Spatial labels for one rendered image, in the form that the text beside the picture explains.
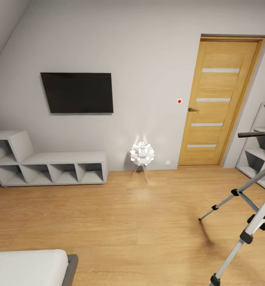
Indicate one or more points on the wall mounted tv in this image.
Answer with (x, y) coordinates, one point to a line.
(78, 92)

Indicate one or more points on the camera tripod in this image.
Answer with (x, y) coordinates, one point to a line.
(256, 222)

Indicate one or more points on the digital camera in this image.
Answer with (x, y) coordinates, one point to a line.
(249, 220)

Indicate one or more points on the bookcase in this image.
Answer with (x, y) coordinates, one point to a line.
(253, 148)
(29, 163)

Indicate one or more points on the bed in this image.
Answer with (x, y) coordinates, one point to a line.
(51, 267)

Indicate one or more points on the door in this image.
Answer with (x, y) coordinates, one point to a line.
(224, 69)

